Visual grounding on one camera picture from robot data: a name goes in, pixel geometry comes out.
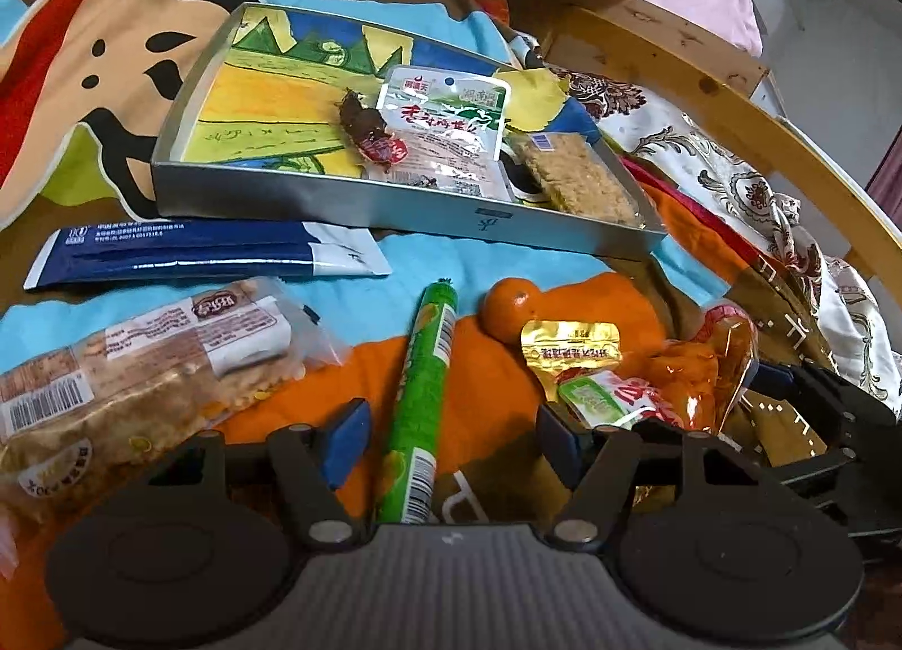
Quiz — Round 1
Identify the orange chicken snack packet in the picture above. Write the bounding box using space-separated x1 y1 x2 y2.
620 303 759 441

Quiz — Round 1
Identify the wooden bed frame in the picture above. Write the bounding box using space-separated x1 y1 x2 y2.
539 0 902 302

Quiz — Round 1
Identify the gold foil snack packet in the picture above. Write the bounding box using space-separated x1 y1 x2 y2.
520 319 625 387

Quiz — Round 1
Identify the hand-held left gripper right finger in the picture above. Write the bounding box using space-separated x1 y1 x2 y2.
536 402 769 549

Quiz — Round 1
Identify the blue white toothpaste tube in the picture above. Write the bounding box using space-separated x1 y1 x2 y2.
23 222 393 291

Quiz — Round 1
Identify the dinosaur print metal tray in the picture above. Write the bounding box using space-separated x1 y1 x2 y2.
150 2 669 262

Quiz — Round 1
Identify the large clear nut brittle packet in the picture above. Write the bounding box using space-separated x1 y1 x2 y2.
0 276 346 538

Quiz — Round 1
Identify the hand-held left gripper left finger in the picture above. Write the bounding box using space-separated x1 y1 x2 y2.
141 398 372 549

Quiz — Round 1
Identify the green sausage stick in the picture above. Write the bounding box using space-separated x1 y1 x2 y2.
375 278 459 525

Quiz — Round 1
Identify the clear rice cracker packet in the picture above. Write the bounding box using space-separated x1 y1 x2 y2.
503 132 651 229

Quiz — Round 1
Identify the colourful printed blanket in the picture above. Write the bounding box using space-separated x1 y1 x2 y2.
0 0 847 581

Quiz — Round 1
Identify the small red snack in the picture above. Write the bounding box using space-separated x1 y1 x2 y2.
338 92 411 169

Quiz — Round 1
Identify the tangerine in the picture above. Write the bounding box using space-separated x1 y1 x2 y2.
483 276 545 347

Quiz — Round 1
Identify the white and green packet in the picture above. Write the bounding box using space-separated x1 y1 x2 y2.
366 65 519 200

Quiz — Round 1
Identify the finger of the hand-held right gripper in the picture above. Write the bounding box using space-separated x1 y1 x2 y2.
770 448 862 497
747 361 897 441

